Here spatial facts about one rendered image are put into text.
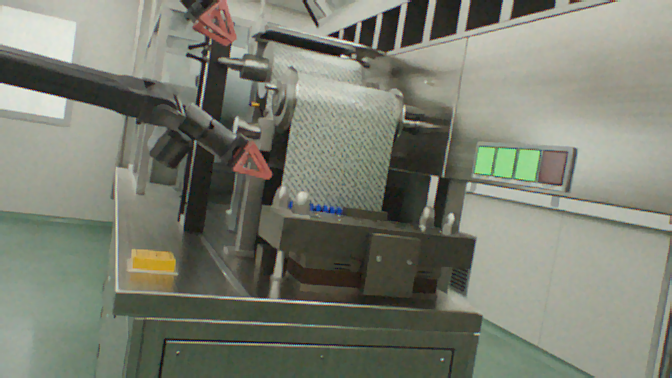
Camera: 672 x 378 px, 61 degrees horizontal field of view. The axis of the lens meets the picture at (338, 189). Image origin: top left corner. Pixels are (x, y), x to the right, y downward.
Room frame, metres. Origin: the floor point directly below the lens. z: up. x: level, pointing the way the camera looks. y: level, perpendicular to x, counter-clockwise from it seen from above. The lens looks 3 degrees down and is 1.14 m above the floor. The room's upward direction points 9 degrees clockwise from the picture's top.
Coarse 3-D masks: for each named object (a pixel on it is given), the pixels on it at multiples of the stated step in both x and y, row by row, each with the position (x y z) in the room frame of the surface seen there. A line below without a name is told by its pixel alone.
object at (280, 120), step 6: (282, 78) 1.25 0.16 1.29; (288, 78) 1.20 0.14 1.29; (288, 84) 1.20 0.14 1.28; (288, 90) 1.19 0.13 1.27; (288, 96) 1.18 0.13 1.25; (288, 102) 1.19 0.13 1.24; (396, 102) 1.29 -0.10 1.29; (288, 108) 1.19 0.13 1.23; (282, 114) 1.20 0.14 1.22; (288, 114) 1.20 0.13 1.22; (276, 120) 1.24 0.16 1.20; (282, 120) 1.21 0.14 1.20; (396, 120) 1.28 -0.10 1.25; (396, 126) 1.28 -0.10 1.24
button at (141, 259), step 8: (136, 256) 0.97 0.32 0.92; (144, 256) 0.97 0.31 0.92; (152, 256) 0.98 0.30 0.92; (160, 256) 0.99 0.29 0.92; (168, 256) 1.01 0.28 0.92; (136, 264) 0.96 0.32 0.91; (144, 264) 0.97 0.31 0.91; (152, 264) 0.97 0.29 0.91; (160, 264) 0.98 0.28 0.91; (168, 264) 0.98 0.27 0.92
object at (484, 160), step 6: (480, 150) 1.10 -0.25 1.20; (486, 150) 1.08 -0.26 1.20; (492, 150) 1.06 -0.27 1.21; (480, 156) 1.09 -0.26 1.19; (486, 156) 1.08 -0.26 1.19; (492, 156) 1.06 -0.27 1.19; (480, 162) 1.09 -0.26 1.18; (486, 162) 1.07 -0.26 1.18; (480, 168) 1.09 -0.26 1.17; (486, 168) 1.07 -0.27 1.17
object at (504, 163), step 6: (504, 150) 1.03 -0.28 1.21; (510, 150) 1.02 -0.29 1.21; (516, 150) 1.00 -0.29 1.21; (498, 156) 1.04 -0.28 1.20; (504, 156) 1.03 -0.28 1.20; (510, 156) 1.01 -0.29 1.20; (498, 162) 1.04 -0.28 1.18; (504, 162) 1.03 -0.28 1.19; (510, 162) 1.01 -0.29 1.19; (498, 168) 1.04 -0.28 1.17; (504, 168) 1.02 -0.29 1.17; (510, 168) 1.01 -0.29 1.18; (498, 174) 1.04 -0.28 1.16; (504, 174) 1.02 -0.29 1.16; (510, 174) 1.00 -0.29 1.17
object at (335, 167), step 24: (288, 144) 1.19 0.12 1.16; (312, 144) 1.20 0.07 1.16; (336, 144) 1.22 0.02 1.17; (360, 144) 1.24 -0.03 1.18; (384, 144) 1.26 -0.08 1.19; (288, 168) 1.19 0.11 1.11; (312, 168) 1.21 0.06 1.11; (336, 168) 1.23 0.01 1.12; (360, 168) 1.25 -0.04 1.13; (384, 168) 1.27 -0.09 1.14; (312, 192) 1.21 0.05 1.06; (336, 192) 1.23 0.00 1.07; (360, 192) 1.25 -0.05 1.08; (384, 192) 1.27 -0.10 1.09
